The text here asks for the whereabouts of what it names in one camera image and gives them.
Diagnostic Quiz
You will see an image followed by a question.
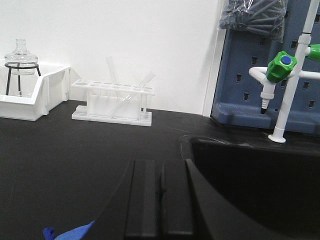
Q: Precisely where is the black lab sink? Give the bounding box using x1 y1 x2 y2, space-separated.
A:
180 136 320 240

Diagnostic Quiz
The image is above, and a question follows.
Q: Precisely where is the clear glass test tube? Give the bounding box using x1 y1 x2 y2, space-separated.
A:
105 56 118 85
109 72 155 118

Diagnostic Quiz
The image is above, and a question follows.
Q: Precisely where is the white test tube rack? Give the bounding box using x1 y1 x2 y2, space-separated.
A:
71 79 155 127

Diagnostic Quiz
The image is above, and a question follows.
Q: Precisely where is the clear glass flask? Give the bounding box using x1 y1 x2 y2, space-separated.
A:
4 38 38 76

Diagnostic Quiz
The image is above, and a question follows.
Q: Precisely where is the bag of grey pegs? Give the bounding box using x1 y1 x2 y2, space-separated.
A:
219 0 288 42

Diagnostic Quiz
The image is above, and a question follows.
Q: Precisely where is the green faucet knob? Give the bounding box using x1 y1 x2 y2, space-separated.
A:
306 44 320 62
265 51 298 84

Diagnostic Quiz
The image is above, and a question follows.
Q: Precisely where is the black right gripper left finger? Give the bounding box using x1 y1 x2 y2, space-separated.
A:
94 160 160 240

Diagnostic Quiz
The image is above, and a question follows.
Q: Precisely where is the white lab faucet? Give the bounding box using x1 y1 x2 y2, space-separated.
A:
249 0 320 144

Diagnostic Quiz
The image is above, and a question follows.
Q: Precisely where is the black wire tripod stand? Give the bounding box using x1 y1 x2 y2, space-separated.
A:
4 62 41 96

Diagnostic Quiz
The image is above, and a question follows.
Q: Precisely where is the white plastic storage bin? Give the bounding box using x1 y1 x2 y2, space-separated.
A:
0 64 71 121

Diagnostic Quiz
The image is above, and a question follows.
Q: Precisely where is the blue cloth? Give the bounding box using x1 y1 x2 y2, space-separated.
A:
42 220 95 240

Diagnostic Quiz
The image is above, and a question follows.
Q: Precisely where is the blue pegboard drying rack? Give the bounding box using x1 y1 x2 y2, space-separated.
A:
210 0 320 136

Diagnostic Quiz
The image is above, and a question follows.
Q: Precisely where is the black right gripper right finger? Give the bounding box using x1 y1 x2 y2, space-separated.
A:
160 159 285 240

